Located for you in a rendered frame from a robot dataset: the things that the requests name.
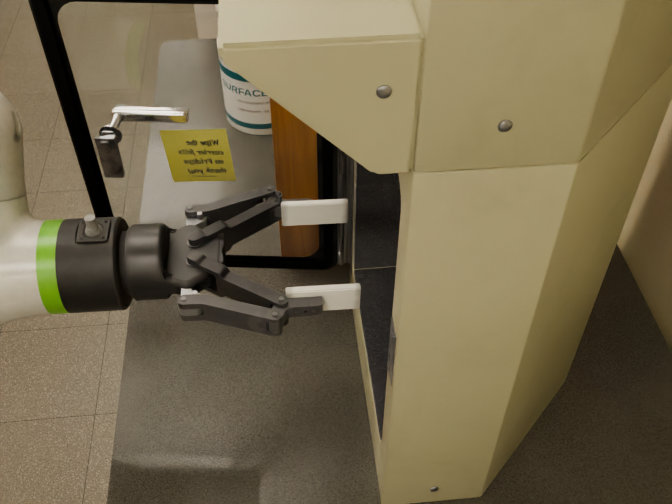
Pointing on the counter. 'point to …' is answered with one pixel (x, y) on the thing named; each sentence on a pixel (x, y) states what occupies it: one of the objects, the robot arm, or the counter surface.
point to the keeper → (391, 350)
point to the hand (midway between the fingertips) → (336, 252)
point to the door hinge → (348, 209)
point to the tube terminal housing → (508, 222)
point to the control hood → (335, 69)
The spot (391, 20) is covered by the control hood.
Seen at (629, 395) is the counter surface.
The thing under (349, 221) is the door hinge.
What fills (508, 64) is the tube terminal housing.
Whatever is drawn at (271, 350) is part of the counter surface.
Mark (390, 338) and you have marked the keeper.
